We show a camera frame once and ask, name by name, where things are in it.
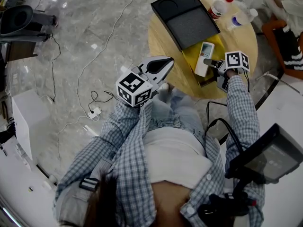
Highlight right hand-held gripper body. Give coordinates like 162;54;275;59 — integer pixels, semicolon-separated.
216;51;250;94

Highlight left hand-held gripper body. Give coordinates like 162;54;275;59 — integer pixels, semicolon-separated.
115;66;164;108

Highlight white remote control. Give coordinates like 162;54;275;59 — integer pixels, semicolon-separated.
194;41;215;78

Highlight person's right forearm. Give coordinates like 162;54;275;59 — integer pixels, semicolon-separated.
224;69;261;137

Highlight person's left forearm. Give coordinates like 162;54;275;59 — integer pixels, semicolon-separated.
94;98;153;156

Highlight black tray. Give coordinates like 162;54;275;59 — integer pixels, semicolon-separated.
151;0;221;52

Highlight large white rectangular block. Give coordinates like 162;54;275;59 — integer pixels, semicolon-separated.
11;88;50;162

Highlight person's left shoe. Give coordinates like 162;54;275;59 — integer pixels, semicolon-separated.
158;82;170;96

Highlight round wooden side table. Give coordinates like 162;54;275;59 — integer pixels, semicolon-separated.
147;0;258;100

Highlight person's left leg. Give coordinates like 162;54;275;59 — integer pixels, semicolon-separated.
151;88;176;127

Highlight person's leg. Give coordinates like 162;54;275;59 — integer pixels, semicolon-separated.
151;88;176;127
170;88;206;139

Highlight blue label water bottle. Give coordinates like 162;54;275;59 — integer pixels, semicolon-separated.
227;8;258;32

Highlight orange armchair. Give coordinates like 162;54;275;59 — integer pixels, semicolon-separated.
261;15;303;80

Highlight white power strip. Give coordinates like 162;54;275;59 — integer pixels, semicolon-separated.
87;106;102;119

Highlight person's right leg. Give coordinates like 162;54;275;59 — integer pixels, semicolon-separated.
170;88;206;139

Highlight grey metal rod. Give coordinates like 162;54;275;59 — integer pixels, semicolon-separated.
257;71;303;96

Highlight black white striped cushion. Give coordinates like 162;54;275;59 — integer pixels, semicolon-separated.
272;24;303;72

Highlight red cap water bottle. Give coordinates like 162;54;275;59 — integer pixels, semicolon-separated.
207;0;235;21

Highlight white cloth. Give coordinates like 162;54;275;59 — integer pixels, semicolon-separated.
241;0;303;36

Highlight person's torso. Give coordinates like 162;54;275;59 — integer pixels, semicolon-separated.
53;117;266;227

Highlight black monitor screen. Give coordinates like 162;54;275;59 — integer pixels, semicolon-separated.
224;123;303;184

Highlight brown wooden cabinet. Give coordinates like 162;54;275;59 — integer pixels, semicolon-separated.
6;41;38;62

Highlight black round chair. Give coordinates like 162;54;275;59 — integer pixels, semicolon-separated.
0;5;34;35

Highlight short black looped cable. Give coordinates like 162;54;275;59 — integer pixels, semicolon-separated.
89;90;119;114

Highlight long white floor cable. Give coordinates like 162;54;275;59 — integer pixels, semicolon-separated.
76;0;144;118

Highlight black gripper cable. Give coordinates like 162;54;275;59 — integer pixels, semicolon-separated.
205;100;244;156

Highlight long black floor cable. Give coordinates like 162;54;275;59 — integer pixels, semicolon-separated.
48;35;62;104

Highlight white power strip cable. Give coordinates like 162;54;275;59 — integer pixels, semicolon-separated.
56;116;100;163

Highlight black camera rig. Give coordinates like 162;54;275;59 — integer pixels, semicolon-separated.
197;188;258;224

